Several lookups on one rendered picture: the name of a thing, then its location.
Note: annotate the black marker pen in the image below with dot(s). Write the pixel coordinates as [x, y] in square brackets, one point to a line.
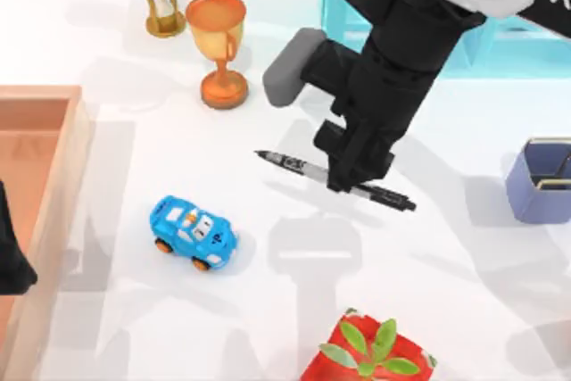
[383, 196]

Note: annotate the pale grey rounded box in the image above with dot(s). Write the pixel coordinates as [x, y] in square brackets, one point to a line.
[290, 66]

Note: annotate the light blue rack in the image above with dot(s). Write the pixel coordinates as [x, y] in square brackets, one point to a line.
[345, 19]

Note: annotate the blue toy car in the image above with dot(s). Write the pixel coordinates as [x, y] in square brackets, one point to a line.
[196, 231]

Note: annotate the blue-grey pen holder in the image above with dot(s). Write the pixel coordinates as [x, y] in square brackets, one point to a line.
[537, 193]

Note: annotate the red pot with green plant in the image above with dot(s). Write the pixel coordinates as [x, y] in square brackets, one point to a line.
[370, 354]

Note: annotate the golden orange trophy cup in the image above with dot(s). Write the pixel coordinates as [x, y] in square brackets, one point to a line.
[216, 37]

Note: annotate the shallow salmon box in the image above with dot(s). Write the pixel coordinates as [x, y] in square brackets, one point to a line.
[49, 202]

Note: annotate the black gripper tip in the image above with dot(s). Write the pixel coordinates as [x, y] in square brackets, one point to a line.
[13, 256]

